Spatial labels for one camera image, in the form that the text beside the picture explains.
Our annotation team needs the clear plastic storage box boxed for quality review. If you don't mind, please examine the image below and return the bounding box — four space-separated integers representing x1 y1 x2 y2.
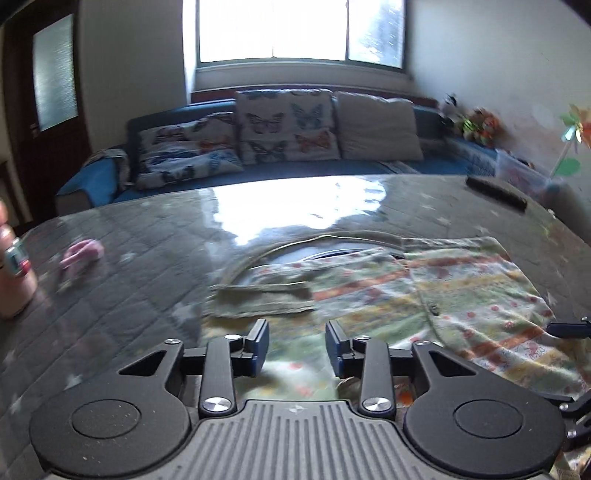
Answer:
495 149 562 205

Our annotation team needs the upright butterfly cushion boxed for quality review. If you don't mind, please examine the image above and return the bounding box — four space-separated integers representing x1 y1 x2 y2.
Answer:
235 89 341 165

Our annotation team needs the dark wooden door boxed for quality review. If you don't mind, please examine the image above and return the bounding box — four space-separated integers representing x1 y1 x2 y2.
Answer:
0 0 93 186

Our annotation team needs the black remote control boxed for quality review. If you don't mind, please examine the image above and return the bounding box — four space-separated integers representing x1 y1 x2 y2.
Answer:
465 176 528 212

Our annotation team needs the blue sofa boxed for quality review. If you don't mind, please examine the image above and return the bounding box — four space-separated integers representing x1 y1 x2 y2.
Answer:
56 90 496 215

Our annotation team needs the black white plush toy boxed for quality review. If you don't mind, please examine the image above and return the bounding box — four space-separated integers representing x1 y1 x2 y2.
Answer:
440 93 463 125

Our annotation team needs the brown bear plush toy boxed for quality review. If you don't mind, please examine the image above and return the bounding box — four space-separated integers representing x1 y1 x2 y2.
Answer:
460 109 486 141

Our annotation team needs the colourful paper pinwheel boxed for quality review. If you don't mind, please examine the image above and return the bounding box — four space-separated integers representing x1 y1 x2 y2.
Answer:
550 104 590 178

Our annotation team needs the colourful patterned child shirt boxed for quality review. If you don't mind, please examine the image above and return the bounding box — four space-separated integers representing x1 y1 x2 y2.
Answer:
202 237 590 400

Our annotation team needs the window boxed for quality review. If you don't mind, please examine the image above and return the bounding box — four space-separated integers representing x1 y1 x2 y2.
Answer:
197 0 407 70

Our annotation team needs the orange plush toy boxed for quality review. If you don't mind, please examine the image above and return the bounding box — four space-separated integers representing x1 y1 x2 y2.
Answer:
478 110 502 148

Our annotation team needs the pink cartoon bottle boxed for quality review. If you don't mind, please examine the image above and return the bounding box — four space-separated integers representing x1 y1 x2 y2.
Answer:
0 202 38 319

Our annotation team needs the small pink toy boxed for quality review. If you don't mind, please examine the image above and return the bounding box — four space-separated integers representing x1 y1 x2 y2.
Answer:
60 239 104 269

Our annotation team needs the lying butterfly cushion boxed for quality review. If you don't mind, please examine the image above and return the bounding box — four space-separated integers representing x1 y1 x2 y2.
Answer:
135 112 243 190

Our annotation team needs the plain beige cushion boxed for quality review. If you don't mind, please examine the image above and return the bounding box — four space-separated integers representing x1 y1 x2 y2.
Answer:
335 92 424 162

